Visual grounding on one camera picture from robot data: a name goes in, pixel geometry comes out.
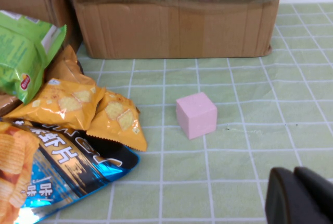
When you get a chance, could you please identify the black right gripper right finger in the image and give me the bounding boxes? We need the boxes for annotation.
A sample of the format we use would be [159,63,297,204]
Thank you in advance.
[293,166,333,224]

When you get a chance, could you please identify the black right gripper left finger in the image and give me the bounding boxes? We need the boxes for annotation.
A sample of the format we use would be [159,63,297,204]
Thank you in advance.
[264,167,326,224]

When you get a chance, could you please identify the green chips bag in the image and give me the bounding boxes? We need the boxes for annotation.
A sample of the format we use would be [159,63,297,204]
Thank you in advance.
[0,10,67,105]

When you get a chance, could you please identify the green checked tablecloth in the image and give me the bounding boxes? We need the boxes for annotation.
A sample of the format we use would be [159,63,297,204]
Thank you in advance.
[39,2,333,224]

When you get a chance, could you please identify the pink foam cube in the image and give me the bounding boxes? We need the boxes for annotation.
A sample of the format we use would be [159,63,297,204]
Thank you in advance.
[175,91,218,140]

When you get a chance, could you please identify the orange cracker packet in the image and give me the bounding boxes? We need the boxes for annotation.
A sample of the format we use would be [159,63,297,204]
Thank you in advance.
[3,78,107,131]
[86,90,148,153]
[44,44,97,87]

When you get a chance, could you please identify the large taped cardboard box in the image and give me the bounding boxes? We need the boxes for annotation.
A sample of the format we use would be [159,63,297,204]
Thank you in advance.
[62,0,286,60]

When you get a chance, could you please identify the blue shrimp chips bag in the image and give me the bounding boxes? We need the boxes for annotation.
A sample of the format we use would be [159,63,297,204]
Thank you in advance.
[0,118,141,224]

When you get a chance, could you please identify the brown chocolate wafer packet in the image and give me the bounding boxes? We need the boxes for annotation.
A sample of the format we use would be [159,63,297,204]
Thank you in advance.
[0,91,23,117]

